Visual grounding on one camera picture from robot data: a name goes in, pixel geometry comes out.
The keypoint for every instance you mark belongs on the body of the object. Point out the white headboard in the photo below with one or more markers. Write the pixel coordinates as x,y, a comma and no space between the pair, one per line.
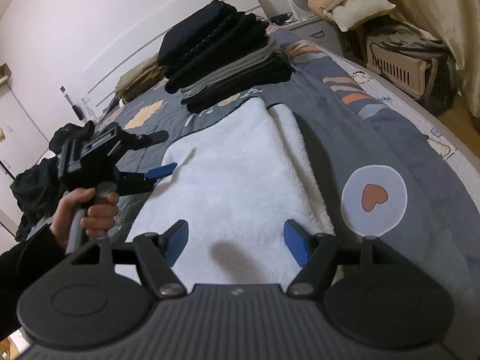
157,37

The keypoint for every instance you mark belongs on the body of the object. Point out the white drawer unit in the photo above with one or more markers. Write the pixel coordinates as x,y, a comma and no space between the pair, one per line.
318,33

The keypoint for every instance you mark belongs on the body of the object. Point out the person's left forearm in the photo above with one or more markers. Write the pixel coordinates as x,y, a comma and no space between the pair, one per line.
22,270

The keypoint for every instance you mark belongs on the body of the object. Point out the stack of folded black clothes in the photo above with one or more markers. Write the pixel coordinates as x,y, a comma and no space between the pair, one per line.
225,52

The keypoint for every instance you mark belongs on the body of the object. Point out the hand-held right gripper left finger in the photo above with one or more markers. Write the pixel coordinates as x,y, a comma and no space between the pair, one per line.
176,242

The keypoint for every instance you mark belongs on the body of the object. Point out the white wardrobe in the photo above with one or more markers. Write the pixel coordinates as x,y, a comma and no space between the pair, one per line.
15,131

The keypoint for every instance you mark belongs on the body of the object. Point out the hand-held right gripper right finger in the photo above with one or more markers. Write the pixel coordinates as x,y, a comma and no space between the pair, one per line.
296,242

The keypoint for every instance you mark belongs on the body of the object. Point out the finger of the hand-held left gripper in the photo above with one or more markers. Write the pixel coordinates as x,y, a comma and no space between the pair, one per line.
161,171
150,138

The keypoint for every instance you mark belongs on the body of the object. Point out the grey quilted bedspread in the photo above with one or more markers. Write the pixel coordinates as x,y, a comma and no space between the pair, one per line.
431,232

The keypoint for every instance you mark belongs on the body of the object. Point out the beige curtain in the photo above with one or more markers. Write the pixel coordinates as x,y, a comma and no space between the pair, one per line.
431,0

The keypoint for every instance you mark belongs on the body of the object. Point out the cardboard box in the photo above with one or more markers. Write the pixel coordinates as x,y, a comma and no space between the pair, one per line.
3,75

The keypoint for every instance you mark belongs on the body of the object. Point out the small black garment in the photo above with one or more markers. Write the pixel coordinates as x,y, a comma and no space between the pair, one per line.
62,138

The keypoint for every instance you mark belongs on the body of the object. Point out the large black clothes pile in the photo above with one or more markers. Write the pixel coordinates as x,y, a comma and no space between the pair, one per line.
33,195

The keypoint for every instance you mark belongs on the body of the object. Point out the white fleece garment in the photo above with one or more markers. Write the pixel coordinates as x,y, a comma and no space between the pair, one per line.
232,180

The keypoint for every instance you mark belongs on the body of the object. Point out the folded brown blanket stack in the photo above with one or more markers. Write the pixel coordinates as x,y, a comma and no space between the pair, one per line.
138,75

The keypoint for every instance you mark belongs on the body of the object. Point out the black charger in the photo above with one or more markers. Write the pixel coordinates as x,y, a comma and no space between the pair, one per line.
279,18

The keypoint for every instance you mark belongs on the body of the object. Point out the tan ribbed pet bed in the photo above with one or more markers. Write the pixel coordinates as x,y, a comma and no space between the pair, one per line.
348,0

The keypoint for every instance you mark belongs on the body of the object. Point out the person's left hand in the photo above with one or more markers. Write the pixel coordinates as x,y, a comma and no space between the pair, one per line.
65,210

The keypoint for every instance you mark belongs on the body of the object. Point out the beige pet carrier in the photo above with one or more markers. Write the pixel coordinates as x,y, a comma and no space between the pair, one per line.
397,67

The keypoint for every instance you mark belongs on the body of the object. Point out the dark hanging wall tool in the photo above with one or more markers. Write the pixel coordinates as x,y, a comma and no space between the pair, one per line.
77,109

